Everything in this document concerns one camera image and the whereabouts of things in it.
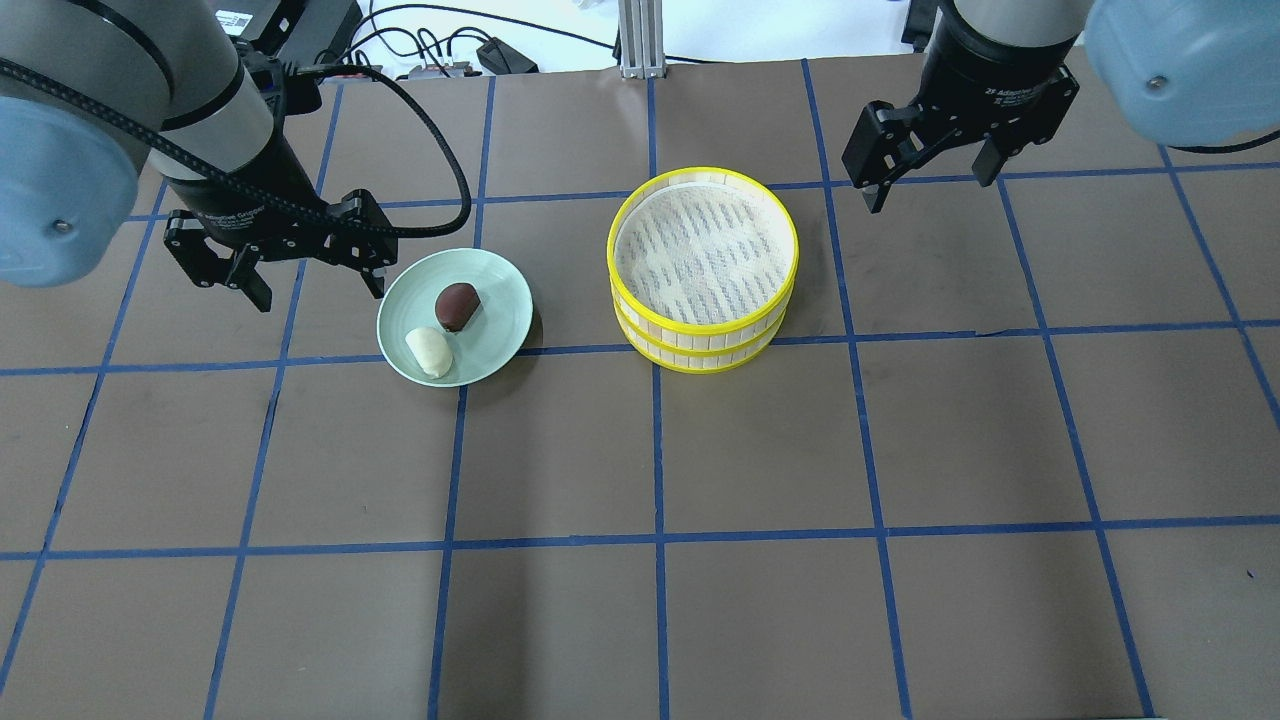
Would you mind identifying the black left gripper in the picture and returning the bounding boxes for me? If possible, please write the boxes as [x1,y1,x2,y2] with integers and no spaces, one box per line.
[163,170,398,313]

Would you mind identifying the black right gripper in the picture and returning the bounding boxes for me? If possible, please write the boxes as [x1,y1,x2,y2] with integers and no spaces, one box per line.
[842,35,1080,214]

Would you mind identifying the white bun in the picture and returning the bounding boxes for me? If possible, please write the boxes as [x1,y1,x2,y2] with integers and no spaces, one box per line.
[404,325,454,380]

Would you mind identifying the dark red bun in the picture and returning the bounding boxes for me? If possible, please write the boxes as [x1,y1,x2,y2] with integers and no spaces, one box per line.
[434,282,483,333]

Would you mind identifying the yellow steamer top layer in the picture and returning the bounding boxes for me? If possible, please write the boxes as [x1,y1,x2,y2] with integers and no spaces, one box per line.
[605,167,800,334]

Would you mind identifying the yellow steamer layer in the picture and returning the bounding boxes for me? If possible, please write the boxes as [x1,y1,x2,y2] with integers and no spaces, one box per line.
[605,167,800,334]
[611,290,791,374]

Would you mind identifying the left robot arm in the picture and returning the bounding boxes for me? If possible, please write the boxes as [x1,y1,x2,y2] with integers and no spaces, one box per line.
[3,1,398,313]

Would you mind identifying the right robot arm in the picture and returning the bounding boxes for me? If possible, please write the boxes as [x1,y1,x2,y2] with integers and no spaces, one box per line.
[841,1,1279,213]

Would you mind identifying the yellow steamer bottom layer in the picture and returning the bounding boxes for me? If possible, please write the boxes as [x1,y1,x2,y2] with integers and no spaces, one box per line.
[611,290,791,374]

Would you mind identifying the pale green plate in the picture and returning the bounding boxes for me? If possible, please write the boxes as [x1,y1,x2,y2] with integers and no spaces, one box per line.
[376,249,532,388]

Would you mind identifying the black power adapter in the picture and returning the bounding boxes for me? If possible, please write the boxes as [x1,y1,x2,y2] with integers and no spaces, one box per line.
[476,37,540,76]

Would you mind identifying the black braided cable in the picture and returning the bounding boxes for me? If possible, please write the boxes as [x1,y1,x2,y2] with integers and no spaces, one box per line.
[0,58,474,241]

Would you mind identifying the aluminium frame post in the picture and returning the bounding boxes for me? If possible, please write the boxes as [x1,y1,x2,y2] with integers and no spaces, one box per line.
[617,0,668,79]

